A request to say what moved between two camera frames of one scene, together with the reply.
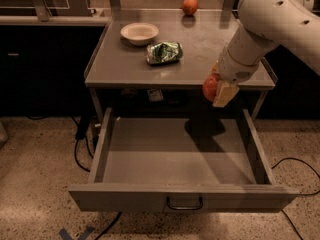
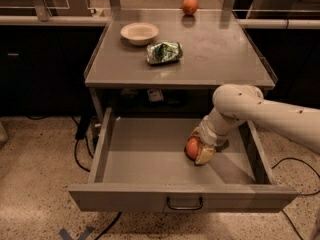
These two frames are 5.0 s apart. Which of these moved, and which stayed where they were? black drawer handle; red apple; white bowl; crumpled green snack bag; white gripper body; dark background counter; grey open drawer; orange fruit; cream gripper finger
Moved: red apple; cream gripper finger; white gripper body
Stayed: orange fruit; grey open drawer; dark background counter; white bowl; crumpled green snack bag; black drawer handle
